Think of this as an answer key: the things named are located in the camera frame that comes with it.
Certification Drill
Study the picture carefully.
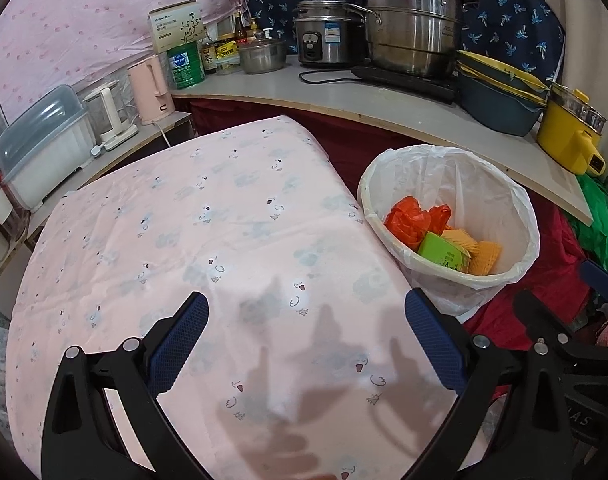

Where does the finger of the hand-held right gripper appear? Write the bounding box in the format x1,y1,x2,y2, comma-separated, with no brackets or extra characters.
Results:
514,290,593,362
581,259,608,306

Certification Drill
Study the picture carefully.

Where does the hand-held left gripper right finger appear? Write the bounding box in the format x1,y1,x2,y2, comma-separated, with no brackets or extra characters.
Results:
404,287,574,480

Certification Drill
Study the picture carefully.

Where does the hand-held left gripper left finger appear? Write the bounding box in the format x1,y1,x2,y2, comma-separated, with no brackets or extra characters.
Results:
40,291,211,480

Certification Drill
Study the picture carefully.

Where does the small green box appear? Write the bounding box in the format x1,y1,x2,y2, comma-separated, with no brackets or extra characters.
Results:
417,232,472,273

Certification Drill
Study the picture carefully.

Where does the white lined trash bin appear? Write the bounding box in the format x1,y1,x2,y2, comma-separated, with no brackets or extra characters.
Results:
357,144,542,317

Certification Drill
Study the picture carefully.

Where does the dark red cloth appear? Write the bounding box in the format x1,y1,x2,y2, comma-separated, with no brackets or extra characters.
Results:
174,97,604,361

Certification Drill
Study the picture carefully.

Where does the green cloth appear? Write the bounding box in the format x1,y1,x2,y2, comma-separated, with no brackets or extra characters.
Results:
566,172,608,273

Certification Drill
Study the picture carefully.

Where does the pink printed tablecloth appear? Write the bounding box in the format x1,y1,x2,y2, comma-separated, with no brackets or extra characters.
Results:
6,115,464,480

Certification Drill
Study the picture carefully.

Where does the yellow electric pot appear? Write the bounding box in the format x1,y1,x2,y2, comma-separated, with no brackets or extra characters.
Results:
536,82,608,177

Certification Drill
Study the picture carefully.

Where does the blue basin yellow inside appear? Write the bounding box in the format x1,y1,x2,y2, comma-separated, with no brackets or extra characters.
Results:
456,75,544,137
456,50,552,93
456,67,549,106

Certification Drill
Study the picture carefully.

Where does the low wooden shelf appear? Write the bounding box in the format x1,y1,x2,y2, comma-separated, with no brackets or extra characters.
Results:
0,110,195,301

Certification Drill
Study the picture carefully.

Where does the white dish box clear lid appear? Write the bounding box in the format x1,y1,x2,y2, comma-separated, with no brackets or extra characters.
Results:
0,85,96,213

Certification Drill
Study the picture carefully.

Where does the pink electric kettle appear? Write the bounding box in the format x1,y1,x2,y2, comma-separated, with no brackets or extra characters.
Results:
128,54,175,126

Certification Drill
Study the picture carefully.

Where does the black induction cooker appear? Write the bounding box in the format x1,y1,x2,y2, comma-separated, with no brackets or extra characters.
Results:
351,64,459,105

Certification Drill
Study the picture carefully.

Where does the grey wooden counter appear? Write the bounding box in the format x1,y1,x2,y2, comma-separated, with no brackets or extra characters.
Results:
171,62,595,226

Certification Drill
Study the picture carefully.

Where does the beige curtain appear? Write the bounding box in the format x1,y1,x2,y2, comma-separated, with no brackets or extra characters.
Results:
544,0,599,86

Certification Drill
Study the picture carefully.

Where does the navy printed cloth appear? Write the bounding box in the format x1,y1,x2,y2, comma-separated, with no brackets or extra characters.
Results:
241,0,567,86

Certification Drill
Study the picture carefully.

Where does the green tin can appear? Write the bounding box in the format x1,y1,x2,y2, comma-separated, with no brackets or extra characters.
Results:
166,42,206,90

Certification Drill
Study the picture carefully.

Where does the brown glass bottle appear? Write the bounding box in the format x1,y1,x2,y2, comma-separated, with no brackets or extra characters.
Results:
201,35,219,77

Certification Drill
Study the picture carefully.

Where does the small steel pot with lid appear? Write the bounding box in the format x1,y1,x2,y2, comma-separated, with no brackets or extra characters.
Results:
237,31,288,75

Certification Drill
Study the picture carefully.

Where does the large steel steamer pot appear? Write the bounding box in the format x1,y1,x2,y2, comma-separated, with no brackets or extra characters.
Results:
344,0,479,78

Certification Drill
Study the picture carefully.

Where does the white floral carton box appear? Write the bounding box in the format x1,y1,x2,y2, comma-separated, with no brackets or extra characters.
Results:
149,0,205,53

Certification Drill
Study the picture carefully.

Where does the steel rice cooker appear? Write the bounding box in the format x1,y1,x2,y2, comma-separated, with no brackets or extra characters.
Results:
292,0,367,68

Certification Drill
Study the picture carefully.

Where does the pink dotted curtain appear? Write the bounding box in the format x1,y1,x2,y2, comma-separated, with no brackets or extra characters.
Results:
0,0,245,126

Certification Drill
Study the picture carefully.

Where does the glass kettle white handle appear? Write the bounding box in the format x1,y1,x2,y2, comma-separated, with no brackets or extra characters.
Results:
82,82,139,151

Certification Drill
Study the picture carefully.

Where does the black power cord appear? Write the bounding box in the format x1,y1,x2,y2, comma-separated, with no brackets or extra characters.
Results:
299,69,357,86

